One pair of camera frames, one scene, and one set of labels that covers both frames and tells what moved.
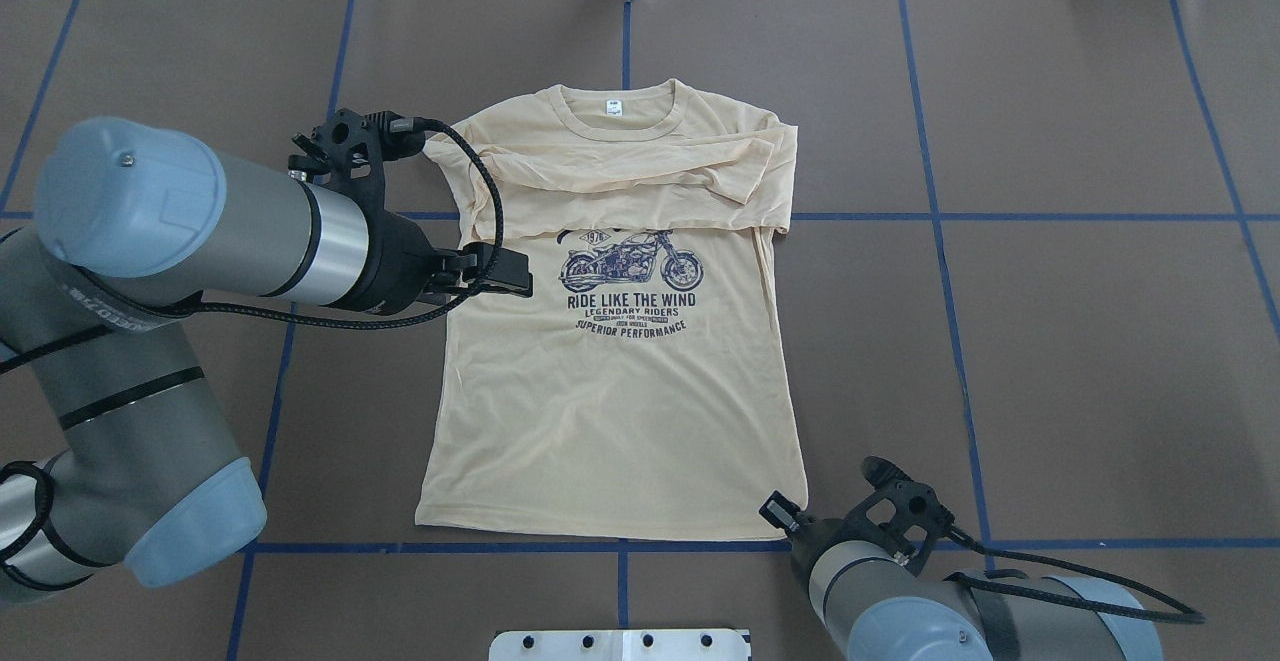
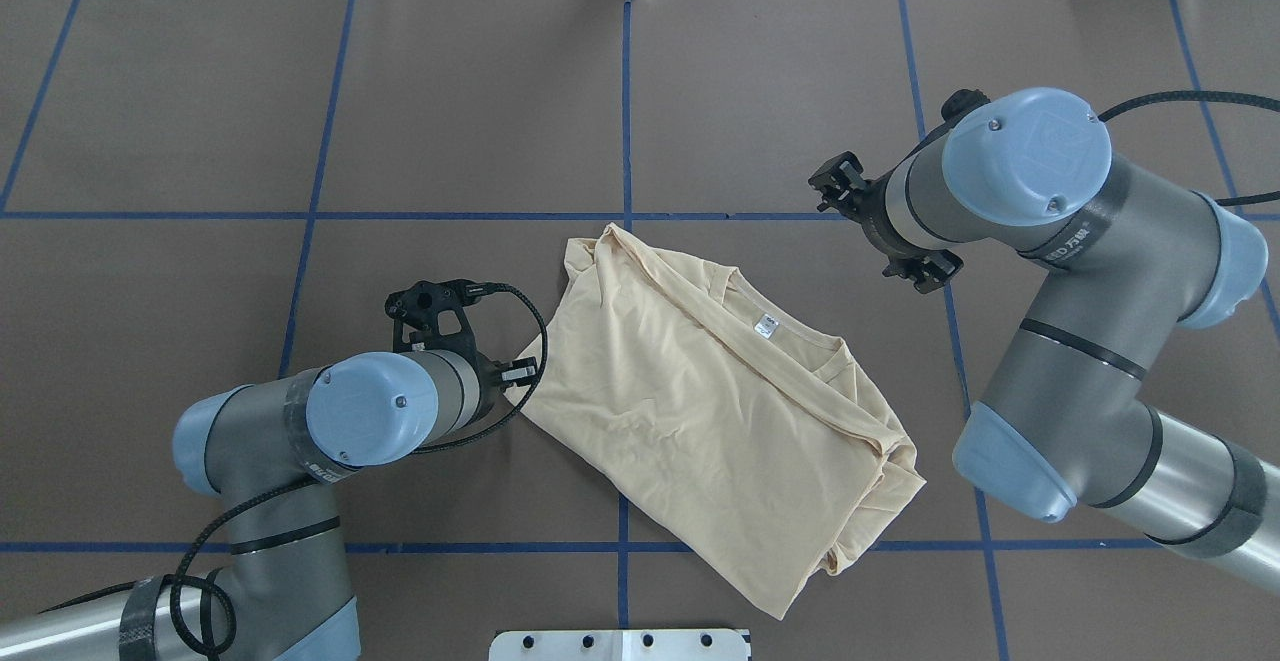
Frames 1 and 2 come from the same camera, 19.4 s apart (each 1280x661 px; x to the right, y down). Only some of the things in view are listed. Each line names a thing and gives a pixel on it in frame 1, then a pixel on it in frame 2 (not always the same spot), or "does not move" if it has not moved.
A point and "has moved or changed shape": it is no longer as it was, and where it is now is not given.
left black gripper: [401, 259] to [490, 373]
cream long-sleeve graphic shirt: [645, 389] has moved or changed shape
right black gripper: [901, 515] to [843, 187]
